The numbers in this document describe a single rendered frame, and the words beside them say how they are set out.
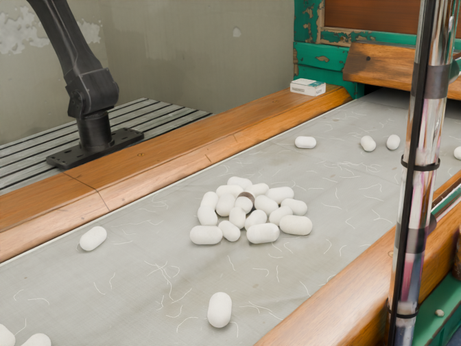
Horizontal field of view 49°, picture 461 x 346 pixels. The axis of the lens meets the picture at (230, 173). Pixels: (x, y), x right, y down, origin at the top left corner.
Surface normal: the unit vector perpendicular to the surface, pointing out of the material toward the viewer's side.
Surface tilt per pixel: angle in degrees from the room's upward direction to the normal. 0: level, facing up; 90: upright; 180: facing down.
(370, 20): 90
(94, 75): 60
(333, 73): 88
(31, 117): 90
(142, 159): 0
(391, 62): 67
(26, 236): 45
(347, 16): 90
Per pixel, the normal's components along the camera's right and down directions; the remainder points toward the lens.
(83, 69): 0.65, -0.24
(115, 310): -0.04, -0.90
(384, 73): -0.65, -0.04
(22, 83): 0.77, 0.24
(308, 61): -0.69, 0.34
